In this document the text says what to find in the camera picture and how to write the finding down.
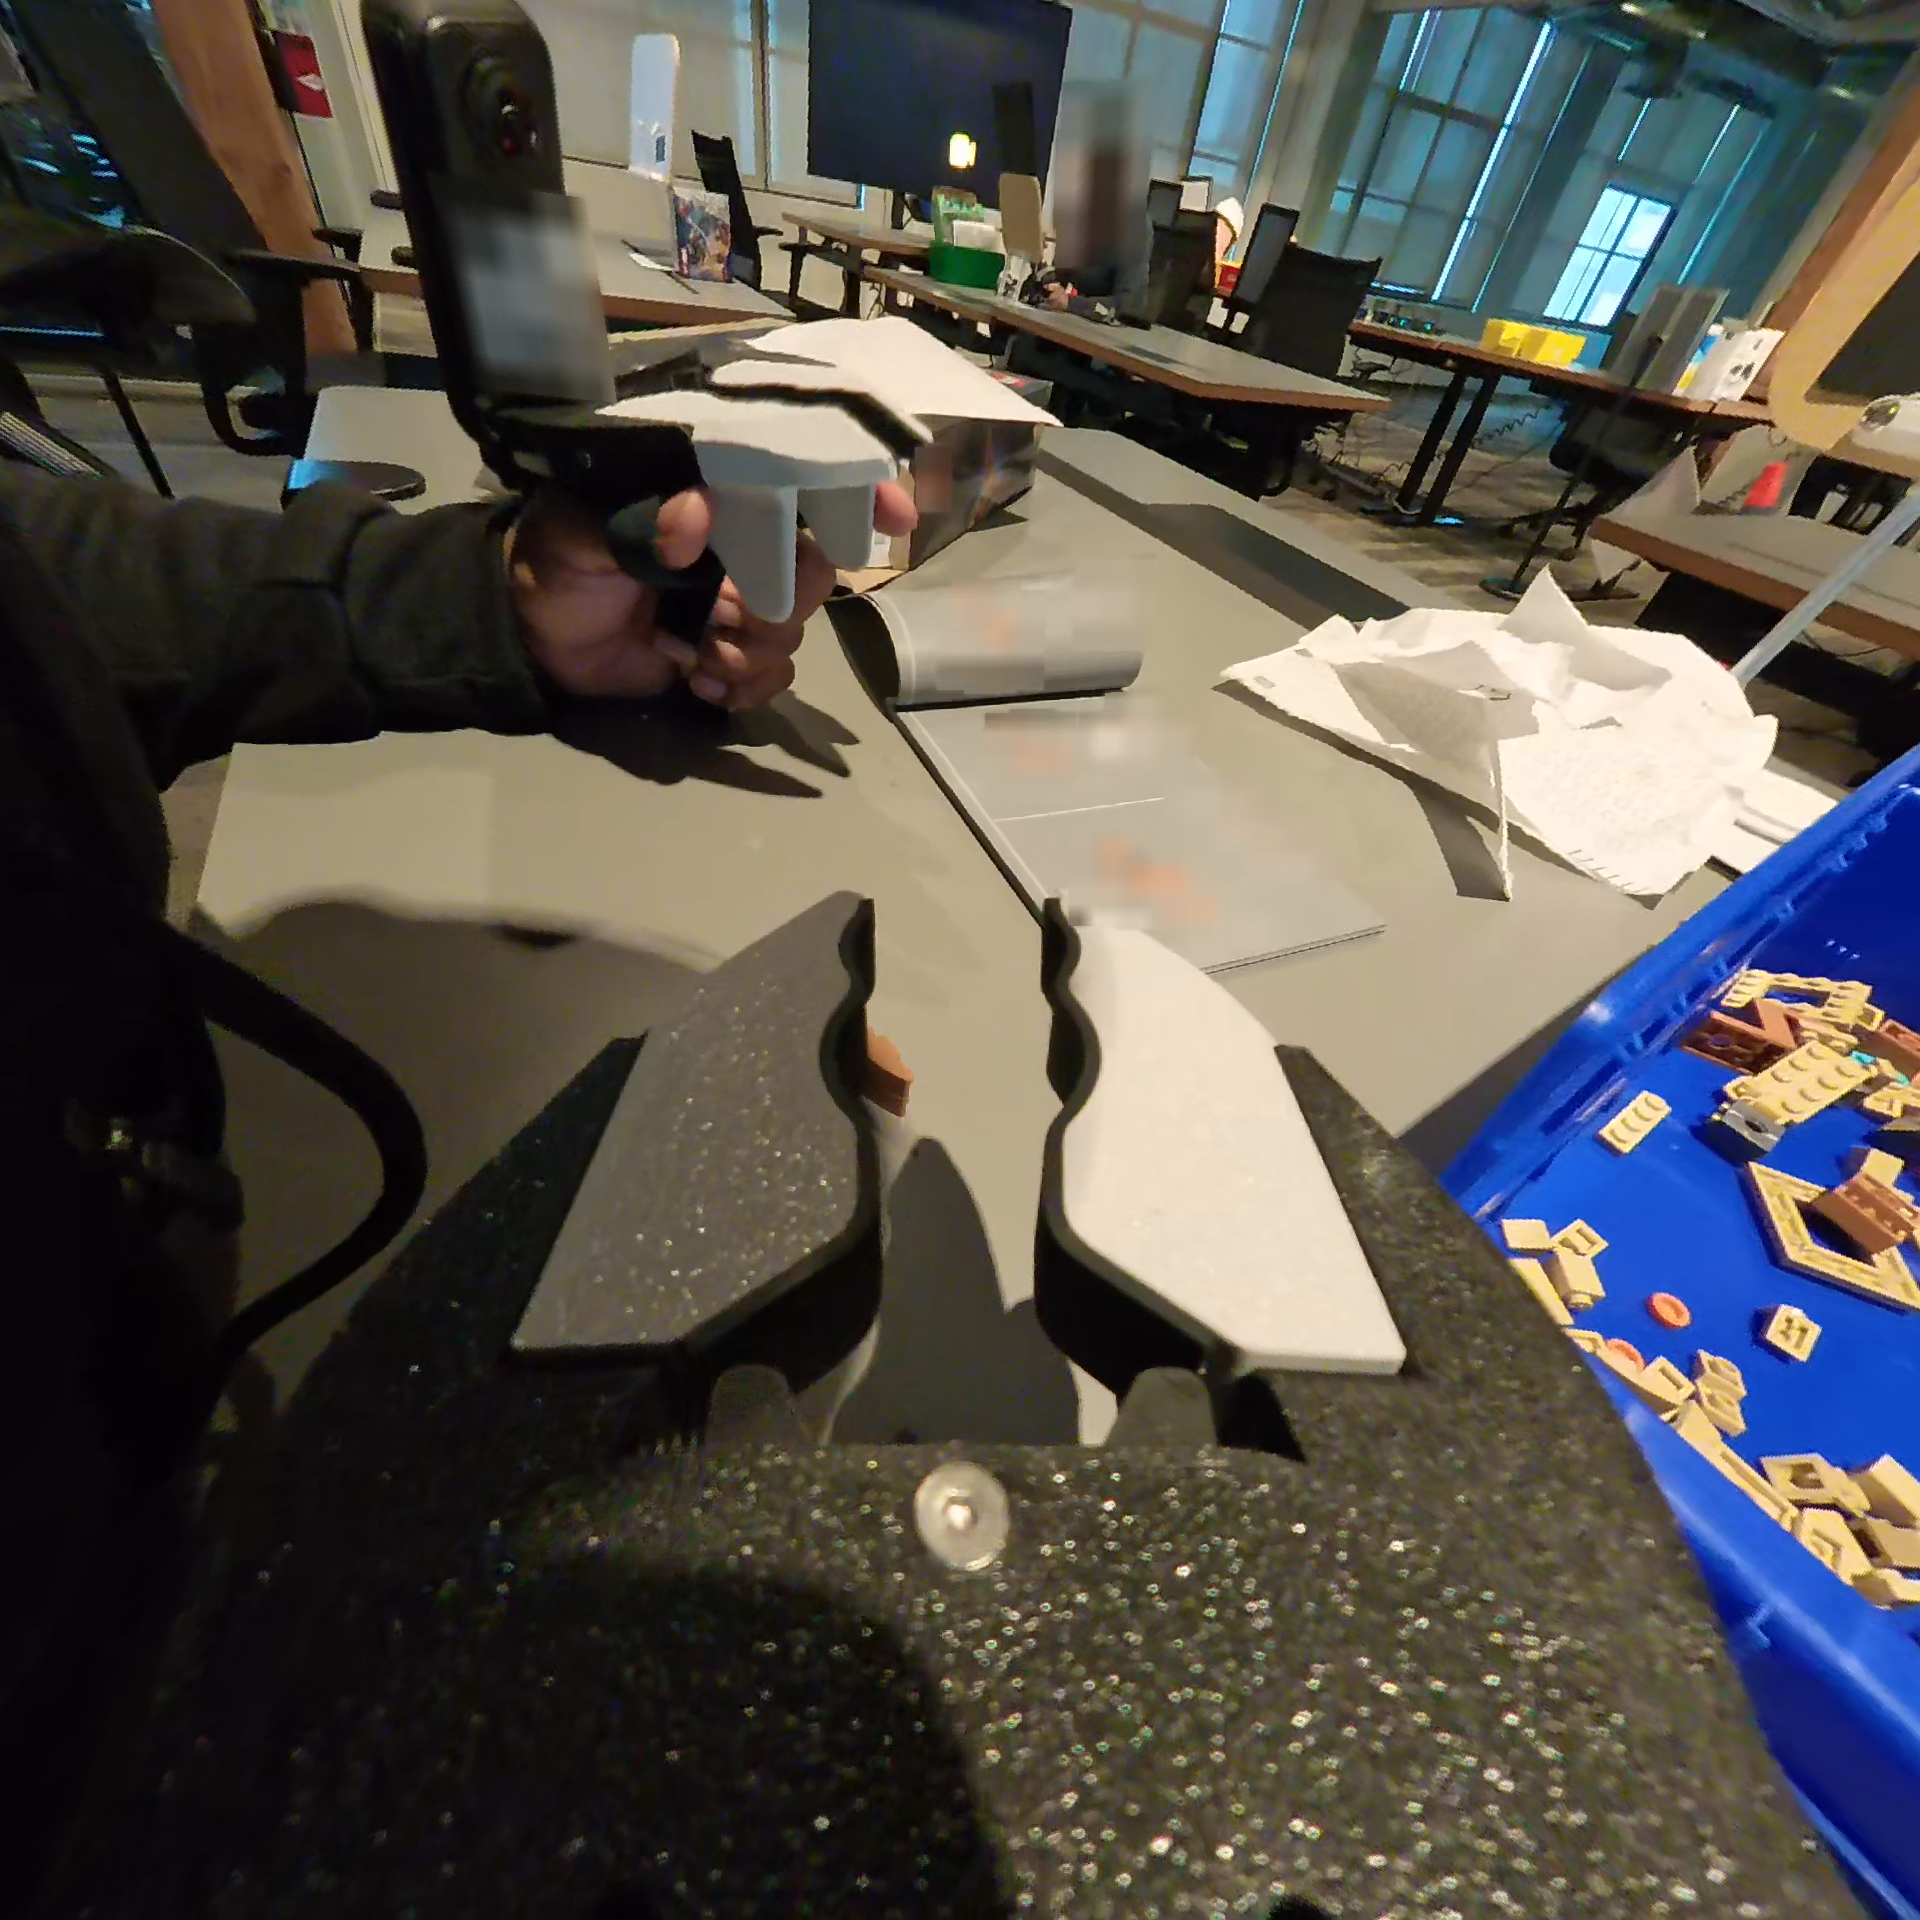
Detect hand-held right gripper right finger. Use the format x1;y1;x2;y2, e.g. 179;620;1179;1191
1036;897;1412;1389

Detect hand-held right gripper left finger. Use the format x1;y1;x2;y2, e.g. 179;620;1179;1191
509;892;887;1374

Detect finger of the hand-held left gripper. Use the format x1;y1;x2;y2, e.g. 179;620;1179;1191
598;391;915;625
702;354;934;575

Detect blue plastic bin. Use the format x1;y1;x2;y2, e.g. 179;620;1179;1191
1439;780;1920;1920

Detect person's left forearm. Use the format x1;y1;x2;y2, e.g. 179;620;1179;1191
0;458;548;788

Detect grey desk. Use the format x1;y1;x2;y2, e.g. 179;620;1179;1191
195;381;1853;1449

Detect wood edged background desk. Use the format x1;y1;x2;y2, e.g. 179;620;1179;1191
1341;315;1772;529
780;211;1389;497

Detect wooden background desk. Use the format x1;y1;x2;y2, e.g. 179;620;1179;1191
1591;502;1920;662

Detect person's left hand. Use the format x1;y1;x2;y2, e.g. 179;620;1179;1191
509;477;921;714

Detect flat white paper sheet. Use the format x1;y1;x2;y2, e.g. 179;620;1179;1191
743;315;1059;430

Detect black office chair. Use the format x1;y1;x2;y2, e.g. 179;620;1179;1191
195;246;430;505
1217;239;1383;497
691;132;782;289

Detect grey instruction booklet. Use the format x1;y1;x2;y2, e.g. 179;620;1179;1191
826;575;1389;975

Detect large dark monitor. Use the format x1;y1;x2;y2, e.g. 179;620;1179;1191
806;0;1074;195

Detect wooden column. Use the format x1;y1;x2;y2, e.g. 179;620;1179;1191
150;0;362;361

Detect crumpled white paper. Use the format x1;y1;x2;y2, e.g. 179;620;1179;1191
1223;566;1839;903

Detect pile of tan toy bricks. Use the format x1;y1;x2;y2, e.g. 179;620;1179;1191
1500;966;1920;1614

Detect person's black jacket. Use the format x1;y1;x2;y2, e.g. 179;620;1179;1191
0;721;250;1801

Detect large grid windows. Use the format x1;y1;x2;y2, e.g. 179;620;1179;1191
1201;0;1772;332

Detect white slanted stand pole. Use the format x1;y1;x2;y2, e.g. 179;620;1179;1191
1733;487;1920;693

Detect yellow edged divider panel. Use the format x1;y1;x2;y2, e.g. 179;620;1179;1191
1769;89;1920;453

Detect black cable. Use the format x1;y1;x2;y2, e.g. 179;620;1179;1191
150;931;430;1354

